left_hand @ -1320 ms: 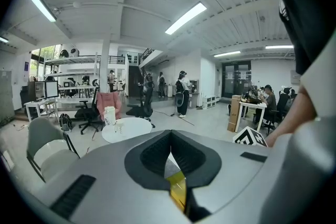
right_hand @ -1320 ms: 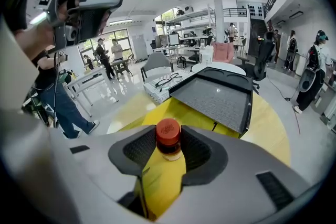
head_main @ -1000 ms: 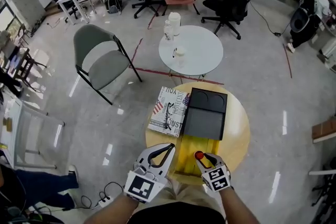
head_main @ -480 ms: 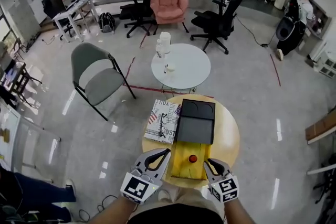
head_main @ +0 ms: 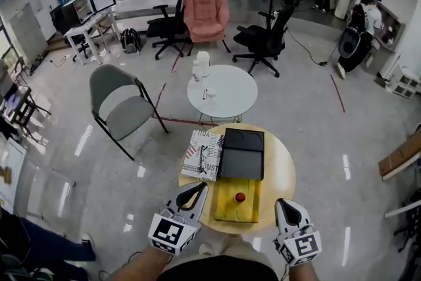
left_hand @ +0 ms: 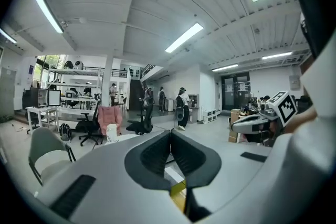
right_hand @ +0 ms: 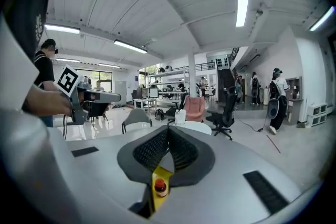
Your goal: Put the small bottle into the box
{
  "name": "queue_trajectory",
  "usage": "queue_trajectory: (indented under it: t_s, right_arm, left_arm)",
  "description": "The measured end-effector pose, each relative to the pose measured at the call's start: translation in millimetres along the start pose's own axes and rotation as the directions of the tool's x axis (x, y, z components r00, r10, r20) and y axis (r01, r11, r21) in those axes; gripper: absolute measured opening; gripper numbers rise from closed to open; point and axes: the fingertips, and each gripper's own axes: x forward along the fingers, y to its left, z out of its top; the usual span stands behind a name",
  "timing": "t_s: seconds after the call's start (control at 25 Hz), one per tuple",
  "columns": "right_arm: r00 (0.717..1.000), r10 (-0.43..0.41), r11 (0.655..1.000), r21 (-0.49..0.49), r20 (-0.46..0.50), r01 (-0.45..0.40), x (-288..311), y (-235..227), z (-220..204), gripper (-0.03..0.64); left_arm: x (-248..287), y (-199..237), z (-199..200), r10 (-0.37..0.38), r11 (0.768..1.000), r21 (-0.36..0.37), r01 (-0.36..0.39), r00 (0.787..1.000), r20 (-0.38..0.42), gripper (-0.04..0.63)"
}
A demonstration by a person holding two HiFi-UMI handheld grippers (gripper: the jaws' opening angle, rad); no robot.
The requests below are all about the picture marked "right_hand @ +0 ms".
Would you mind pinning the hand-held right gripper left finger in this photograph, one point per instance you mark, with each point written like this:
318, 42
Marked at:
105, 173

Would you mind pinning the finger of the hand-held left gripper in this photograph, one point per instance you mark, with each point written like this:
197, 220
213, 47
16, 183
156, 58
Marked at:
109, 97

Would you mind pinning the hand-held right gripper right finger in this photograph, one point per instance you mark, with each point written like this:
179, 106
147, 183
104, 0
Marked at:
223, 186

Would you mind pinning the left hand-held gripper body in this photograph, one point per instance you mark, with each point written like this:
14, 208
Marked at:
67, 80

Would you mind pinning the yellow wooden tray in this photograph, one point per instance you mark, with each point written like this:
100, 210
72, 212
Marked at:
158, 203

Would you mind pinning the person's left forearm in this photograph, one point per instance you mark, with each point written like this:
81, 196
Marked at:
44, 102

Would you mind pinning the grey metal locker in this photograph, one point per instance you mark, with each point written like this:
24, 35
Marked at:
120, 91

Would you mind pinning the ceiling light strip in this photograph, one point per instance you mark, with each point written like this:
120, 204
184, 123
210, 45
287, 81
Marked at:
323, 18
242, 0
130, 46
109, 65
61, 29
67, 60

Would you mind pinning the white desk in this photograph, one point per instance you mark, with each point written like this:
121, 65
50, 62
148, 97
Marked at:
141, 102

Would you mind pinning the grey padded chair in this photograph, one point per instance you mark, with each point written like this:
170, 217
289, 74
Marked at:
136, 116

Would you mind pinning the black backpack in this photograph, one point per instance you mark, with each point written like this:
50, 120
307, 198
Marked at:
159, 114

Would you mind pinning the round white table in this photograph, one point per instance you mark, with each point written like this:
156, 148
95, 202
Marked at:
197, 127

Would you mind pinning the white shelving rack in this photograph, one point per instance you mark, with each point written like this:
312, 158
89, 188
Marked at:
170, 73

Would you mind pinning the black office chair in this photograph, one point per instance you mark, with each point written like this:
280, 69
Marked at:
176, 107
225, 112

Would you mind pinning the clear plastic bottle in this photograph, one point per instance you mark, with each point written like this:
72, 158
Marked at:
176, 116

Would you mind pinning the white plastic jug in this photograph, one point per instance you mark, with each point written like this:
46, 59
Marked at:
182, 116

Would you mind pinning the pink armchair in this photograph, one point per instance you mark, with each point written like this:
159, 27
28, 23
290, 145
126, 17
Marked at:
194, 108

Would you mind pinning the person's black shirt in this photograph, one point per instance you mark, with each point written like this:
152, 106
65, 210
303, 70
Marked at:
23, 8

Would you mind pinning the white trash bin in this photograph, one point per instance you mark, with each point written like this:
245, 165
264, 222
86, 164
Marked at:
265, 95

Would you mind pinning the dark staircase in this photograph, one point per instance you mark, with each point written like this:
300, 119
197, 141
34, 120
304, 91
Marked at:
225, 81

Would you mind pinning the small white cabinet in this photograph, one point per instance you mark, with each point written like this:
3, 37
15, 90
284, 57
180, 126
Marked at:
316, 114

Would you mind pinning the blue wall poster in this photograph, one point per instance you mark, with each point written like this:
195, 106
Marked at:
137, 78

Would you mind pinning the grey wooden wall cabinet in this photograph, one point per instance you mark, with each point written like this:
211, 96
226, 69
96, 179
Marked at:
294, 94

